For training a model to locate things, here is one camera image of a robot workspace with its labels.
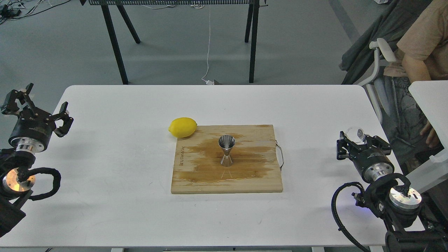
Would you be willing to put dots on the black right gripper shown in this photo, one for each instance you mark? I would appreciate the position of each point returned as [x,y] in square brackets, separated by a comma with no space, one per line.
[372,162]

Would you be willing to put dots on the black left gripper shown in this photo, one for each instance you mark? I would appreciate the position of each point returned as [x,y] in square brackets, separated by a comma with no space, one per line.
[31,129]

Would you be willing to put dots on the small clear glass cup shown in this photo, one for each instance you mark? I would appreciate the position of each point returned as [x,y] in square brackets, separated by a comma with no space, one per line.
[356,135]

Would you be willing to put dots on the steel jigger measuring cup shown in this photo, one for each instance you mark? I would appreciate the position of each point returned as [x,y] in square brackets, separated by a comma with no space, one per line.
[226,142]

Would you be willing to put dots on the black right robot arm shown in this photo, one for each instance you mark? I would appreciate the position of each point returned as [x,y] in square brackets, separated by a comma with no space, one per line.
[389,196]

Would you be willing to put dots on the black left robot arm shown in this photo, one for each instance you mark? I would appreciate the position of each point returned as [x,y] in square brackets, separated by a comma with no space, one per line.
[18,178]

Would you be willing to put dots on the white office chair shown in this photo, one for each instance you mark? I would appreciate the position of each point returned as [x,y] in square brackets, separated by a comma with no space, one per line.
[431,172]

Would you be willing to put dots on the person in beige shirt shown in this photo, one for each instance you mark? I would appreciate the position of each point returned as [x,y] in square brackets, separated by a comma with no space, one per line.
[421,56]

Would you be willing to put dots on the dark grey jacket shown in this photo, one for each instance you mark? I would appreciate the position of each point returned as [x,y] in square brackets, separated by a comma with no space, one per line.
[391,25]

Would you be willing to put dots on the yellow lemon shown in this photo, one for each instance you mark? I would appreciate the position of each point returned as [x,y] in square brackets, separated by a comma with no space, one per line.
[182,127]

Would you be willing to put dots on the wooden cutting board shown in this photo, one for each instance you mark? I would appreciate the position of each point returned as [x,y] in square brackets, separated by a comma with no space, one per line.
[255,169]

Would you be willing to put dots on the black metal trestle table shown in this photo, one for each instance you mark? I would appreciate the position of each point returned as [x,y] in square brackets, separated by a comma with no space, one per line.
[174,45]

